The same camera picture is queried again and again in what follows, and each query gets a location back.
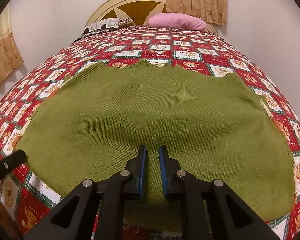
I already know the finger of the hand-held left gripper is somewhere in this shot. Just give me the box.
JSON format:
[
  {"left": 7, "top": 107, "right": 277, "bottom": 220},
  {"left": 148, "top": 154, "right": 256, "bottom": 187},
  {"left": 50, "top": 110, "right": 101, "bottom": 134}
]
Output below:
[{"left": 0, "top": 150, "right": 28, "bottom": 188}]

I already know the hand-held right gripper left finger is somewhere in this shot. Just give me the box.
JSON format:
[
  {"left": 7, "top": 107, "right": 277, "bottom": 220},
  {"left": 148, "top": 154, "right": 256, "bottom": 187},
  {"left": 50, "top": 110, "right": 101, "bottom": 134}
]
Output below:
[{"left": 22, "top": 145, "right": 148, "bottom": 240}]

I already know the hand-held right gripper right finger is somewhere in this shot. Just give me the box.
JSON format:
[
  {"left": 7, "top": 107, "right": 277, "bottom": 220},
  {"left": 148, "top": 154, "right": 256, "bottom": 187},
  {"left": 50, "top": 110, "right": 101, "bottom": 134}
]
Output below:
[{"left": 158, "top": 145, "right": 281, "bottom": 240}]

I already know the green orange cream striped sweater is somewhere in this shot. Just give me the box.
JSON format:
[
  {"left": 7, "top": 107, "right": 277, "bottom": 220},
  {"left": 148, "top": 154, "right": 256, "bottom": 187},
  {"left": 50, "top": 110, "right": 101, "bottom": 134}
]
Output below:
[{"left": 15, "top": 59, "right": 297, "bottom": 232}]

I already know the beige floral side curtain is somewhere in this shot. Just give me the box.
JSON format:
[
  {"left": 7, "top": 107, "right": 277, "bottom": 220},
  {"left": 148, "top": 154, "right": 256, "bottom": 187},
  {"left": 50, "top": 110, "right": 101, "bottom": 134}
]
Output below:
[{"left": 0, "top": 5, "right": 24, "bottom": 94}]

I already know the red checked printed blanket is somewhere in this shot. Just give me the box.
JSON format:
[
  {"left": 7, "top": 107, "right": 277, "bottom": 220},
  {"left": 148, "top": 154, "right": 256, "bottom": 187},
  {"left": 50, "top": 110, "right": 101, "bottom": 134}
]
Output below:
[{"left": 0, "top": 24, "right": 300, "bottom": 240}]

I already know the white patterned pillow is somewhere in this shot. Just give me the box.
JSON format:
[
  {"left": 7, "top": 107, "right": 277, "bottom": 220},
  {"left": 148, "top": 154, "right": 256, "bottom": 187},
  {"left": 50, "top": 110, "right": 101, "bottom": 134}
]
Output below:
[{"left": 80, "top": 17, "right": 135, "bottom": 36}]

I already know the pink pillow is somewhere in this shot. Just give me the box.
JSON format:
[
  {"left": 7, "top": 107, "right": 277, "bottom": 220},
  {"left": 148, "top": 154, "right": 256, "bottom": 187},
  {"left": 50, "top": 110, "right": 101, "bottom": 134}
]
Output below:
[{"left": 148, "top": 12, "right": 208, "bottom": 32}]

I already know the cream and brown headboard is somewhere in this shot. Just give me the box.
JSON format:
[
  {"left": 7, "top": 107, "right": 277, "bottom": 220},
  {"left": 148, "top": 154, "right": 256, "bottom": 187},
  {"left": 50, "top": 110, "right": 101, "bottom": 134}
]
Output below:
[{"left": 84, "top": 0, "right": 217, "bottom": 34}]

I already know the tan floral curtain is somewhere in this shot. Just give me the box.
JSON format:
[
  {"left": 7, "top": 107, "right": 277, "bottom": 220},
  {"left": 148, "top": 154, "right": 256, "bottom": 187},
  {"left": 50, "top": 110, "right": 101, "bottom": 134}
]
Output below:
[{"left": 165, "top": 0, "right": 227, "bottom": 27}]

